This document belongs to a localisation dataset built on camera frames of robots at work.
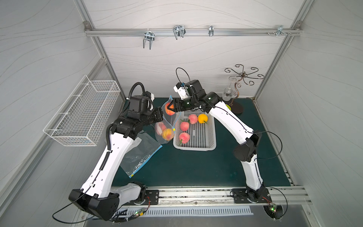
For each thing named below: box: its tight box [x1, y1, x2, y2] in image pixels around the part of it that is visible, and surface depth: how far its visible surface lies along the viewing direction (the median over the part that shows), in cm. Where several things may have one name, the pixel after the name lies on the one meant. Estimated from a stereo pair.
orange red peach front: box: [164, 102, 176, 116], surface depth 76 cm
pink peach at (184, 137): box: [178, 132, 191, 145], surface depth 92 cm
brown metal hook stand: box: [224, 64, 265, 114], surface depth 97 cm
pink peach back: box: [188, 113, 199, 124], surface depth 102 cm
